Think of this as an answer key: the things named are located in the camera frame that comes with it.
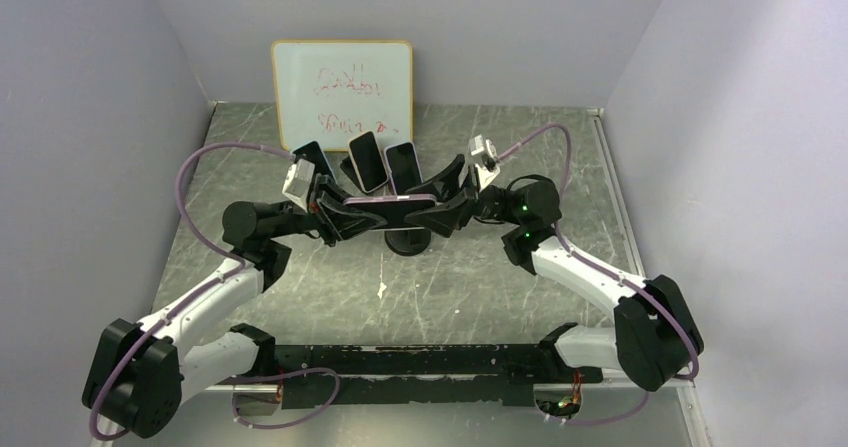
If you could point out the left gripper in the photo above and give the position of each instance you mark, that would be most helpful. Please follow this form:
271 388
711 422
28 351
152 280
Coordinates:
333 224

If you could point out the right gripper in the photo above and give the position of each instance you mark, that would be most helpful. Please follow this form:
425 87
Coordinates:
454 215

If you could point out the phone with lilac case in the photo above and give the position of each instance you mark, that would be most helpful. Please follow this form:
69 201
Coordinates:
403 167

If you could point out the phone with blue case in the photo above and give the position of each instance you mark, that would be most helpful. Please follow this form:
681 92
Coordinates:
313 153

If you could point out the phone with beige case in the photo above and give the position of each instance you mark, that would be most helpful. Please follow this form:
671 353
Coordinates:
368 162

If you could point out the black round base phone holder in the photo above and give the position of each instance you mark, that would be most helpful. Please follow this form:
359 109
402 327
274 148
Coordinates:
408 243

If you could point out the phone with pink case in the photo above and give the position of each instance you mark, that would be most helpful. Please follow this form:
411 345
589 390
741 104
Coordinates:
392 209

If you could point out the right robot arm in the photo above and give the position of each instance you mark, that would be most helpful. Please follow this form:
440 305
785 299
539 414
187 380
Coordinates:
653 338

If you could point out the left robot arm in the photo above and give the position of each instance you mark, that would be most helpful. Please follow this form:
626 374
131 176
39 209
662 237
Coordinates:
144 370

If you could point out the black folding phone stand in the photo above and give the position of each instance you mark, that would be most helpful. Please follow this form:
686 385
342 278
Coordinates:
347 167

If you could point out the yellow framed whiteboard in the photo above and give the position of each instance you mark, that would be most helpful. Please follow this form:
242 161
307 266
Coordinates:
331 91

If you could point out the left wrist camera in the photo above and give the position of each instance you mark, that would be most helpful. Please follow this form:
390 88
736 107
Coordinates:
298 183

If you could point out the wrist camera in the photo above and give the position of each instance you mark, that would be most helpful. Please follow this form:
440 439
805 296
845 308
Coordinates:
298 183
485 163

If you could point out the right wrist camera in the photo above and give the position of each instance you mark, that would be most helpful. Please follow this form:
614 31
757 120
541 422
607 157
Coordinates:
485 163

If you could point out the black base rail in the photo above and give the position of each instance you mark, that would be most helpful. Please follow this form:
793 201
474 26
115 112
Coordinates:
383 375

